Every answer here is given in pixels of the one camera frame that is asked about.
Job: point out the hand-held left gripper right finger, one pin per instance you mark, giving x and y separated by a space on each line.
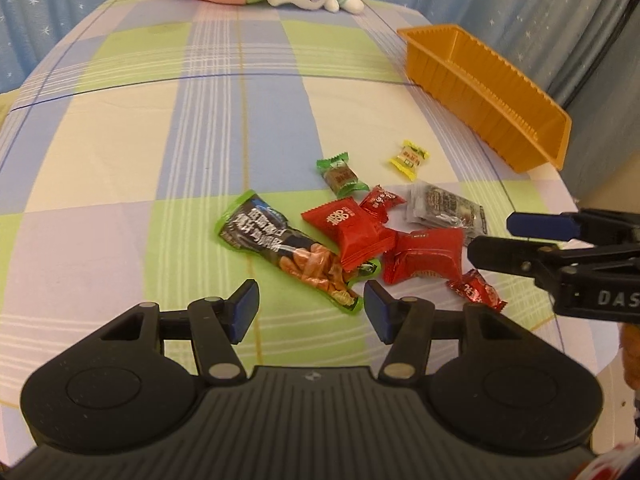
376 310

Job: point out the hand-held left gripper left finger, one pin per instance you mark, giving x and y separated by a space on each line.
247 310

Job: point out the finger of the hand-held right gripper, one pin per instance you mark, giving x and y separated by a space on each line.
540 225
505 255

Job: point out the small red candy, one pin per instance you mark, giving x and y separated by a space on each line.
475 290
380 203

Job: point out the red snack packet gold print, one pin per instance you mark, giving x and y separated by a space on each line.
425 255

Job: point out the long green black snack packet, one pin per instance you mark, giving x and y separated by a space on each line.
260 232

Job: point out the red snack packet white print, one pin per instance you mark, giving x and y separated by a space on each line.
350 230

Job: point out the orange ribbed plastic tray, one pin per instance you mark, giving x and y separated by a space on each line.
500 120

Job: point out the clear dark snack packet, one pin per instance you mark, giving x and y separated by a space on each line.
445 205

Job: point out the yellow wrapped candy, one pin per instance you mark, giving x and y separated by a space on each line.
409 158

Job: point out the green wrapped candy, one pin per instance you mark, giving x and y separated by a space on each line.
340 176

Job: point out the plaid bed sheet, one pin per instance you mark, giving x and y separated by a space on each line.
150 160

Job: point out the red white printed cloth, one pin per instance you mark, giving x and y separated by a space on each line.
615 466

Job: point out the blue star curtain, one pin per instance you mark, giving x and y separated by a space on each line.
75 0

